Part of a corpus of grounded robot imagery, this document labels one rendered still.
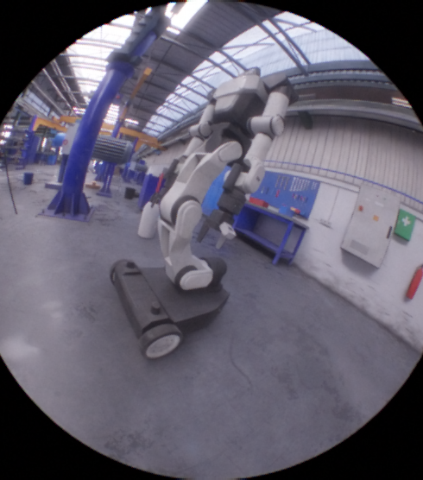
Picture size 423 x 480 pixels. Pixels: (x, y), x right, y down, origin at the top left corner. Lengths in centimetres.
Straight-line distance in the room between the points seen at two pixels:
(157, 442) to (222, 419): 27
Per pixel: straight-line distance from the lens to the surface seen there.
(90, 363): 80
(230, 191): 55
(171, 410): 73
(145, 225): 197
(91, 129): 235
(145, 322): 68
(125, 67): 264
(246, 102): 82
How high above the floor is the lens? 71
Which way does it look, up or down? 14 degrees down
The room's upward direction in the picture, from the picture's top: 20 degrees clockwise
